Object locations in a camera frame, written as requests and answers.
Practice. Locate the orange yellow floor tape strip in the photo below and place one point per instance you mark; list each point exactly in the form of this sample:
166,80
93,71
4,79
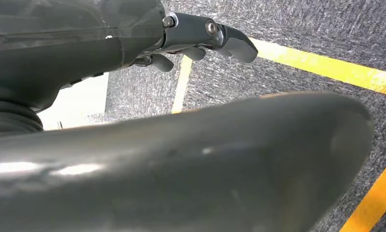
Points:
375,198

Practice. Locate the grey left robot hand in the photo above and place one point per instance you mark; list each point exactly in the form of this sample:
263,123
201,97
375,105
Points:
68,48

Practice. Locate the white flat panel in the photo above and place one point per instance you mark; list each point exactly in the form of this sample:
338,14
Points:
77,102

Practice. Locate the pale yellow floor tape strip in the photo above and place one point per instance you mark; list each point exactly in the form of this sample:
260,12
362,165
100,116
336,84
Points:
181,86

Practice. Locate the ribbed grey left arm sleeve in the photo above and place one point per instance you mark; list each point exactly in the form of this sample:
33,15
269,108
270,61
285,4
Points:
10,120

